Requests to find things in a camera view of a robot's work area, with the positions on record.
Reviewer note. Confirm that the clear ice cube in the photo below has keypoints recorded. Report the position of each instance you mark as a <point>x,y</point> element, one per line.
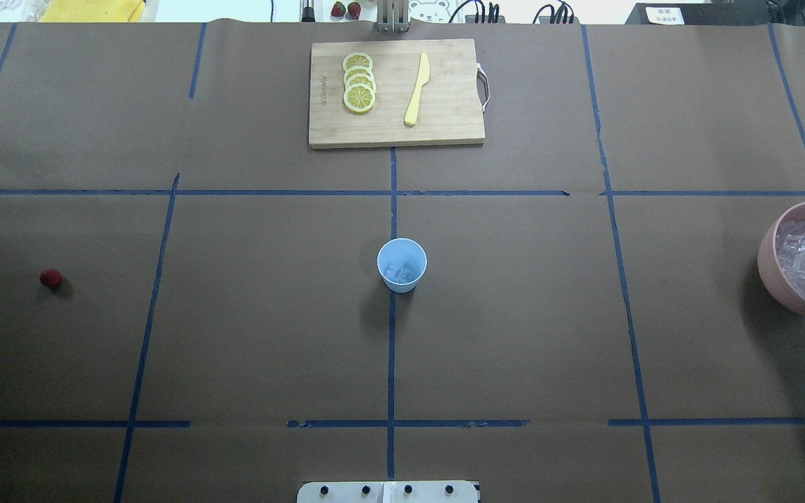
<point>400,273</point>

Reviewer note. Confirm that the red strawberry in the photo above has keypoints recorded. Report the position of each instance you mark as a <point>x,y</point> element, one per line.
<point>51,279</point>

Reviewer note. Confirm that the light blue paper cup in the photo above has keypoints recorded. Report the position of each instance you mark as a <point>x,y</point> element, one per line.
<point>402,250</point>

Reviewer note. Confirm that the bamboo cutting board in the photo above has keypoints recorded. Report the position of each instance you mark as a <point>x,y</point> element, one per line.
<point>451,110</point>

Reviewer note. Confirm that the yellow plastic knife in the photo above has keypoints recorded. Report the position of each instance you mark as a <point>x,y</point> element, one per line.
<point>422,79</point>

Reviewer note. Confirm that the lemon slice nearest board centre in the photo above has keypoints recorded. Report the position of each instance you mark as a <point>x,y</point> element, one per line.
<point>359,98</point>

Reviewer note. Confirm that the lemon slice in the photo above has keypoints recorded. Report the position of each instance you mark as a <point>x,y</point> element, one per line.
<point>358,70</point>
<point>360,82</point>

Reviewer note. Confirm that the lemon slice nearest board edge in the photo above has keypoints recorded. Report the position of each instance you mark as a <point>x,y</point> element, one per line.
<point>358,59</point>

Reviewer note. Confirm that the spare strawberry right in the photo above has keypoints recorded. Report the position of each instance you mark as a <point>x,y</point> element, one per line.
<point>353,10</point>

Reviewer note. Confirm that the spare strawberry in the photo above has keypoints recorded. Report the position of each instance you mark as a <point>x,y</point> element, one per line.
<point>353,10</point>
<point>338,10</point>

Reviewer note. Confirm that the spare strawberry left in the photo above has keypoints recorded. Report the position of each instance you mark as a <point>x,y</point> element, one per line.
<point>338,10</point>

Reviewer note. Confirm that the yellow cloth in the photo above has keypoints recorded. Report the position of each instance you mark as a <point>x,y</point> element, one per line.
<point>93,11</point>

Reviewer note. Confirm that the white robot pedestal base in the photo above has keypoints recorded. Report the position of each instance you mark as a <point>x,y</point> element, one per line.
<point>390,491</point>

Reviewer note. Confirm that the aluminium frame post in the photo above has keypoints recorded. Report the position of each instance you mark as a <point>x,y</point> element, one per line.
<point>392,16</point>

